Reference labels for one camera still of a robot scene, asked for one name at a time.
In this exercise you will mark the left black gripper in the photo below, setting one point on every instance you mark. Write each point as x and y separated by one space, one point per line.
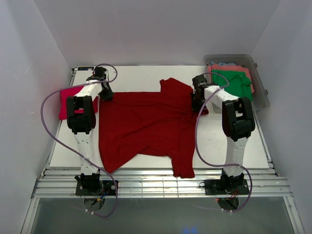
108 97

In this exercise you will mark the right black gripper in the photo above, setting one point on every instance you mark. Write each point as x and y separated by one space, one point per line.
195 107

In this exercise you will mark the dark red t shirt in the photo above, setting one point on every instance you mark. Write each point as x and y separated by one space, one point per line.
150 123

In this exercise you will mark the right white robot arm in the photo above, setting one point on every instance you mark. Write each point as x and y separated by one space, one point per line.
237 124

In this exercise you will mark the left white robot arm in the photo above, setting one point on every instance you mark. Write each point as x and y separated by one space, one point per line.
81 119

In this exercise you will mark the folded pink red t shirt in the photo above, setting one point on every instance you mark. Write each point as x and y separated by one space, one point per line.
64 94

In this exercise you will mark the blue label sticker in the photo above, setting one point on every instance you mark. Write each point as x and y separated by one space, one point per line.
86 68

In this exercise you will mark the light blue t shirt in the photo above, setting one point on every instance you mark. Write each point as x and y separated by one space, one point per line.
222 64

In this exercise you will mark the green t shirt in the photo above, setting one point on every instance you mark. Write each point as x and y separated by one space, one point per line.
239 83

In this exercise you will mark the salmon pink t shirt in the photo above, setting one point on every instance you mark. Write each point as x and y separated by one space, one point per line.
230 68

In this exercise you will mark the clear plastic bin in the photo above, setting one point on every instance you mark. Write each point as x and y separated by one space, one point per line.
260 99

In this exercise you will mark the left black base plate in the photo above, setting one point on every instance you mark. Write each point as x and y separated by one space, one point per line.
107 187

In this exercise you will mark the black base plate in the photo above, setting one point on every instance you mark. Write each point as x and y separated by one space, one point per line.
107 187
216 187

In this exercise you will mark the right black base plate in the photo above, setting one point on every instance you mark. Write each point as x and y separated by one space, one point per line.
216 187

